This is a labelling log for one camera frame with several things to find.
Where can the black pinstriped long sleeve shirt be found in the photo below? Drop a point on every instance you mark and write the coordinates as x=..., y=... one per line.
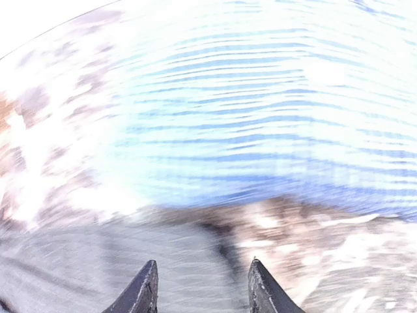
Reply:
x=84, y=267

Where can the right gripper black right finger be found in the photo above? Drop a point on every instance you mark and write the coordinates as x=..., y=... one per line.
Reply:
x=265, y=294

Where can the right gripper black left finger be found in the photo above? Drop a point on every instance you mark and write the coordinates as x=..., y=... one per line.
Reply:
x=141, y=295

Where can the blue checked folded shirt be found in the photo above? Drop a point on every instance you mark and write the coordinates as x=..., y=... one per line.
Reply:
x=233, y=102

